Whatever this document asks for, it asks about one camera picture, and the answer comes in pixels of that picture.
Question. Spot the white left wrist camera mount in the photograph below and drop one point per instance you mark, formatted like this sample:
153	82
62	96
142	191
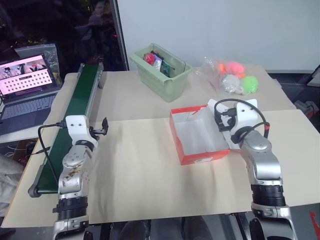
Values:
76	124

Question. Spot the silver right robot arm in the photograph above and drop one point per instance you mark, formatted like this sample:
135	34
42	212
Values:
262	155

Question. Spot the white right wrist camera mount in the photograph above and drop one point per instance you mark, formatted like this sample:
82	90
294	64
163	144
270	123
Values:
246	112

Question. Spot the pale green plastic bin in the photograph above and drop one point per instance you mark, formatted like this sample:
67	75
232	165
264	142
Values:
162	82

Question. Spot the grey metal post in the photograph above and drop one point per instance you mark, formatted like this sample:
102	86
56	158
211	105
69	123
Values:
119	32

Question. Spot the dark green packet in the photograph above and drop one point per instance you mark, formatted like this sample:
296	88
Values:
167	68

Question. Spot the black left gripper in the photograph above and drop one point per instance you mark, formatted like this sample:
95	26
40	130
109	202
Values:
94	132

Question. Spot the white and purple packet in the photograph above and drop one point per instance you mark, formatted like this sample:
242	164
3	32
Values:
157	62

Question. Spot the clear plastic bag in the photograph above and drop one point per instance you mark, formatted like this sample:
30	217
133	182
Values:
215	77

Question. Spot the bright green plush toy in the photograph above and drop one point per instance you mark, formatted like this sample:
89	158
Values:
249	83

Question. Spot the open grey laptop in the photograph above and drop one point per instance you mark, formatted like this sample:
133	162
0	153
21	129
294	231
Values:
25	100

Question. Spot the white plush toy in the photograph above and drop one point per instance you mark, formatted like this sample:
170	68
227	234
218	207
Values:
231	83

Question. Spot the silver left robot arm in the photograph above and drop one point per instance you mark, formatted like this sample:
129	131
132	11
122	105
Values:
75	162

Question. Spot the white cloth bundle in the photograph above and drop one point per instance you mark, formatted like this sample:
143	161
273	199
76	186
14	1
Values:
7	180

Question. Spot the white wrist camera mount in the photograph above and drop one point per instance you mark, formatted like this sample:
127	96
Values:
246	112
76	124

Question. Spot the green conveyor belt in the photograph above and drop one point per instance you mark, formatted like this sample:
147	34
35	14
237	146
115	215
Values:
72	117

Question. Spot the orange cardboard box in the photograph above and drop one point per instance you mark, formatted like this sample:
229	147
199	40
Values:
200	158

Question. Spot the orange pink plush toy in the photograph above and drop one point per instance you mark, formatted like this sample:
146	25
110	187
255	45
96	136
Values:
232	67

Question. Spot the red cardboard box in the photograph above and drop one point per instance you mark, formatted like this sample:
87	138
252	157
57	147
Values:
200	130

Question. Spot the red round toy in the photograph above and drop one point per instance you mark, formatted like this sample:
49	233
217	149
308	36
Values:
149	58

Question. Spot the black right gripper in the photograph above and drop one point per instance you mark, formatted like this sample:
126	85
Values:
230	120

